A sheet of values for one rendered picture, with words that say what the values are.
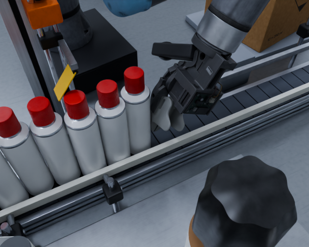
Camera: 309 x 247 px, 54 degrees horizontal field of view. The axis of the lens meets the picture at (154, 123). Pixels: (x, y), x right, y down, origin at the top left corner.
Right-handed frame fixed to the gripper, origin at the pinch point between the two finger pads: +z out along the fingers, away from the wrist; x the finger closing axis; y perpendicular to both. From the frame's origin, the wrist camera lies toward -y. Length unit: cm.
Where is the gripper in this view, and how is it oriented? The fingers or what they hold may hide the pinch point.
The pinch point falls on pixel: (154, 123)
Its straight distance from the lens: 61.7
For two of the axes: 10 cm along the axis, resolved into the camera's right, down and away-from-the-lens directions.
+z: -4.4, 7.4, 5.1
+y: 4.6, 6.8, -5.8
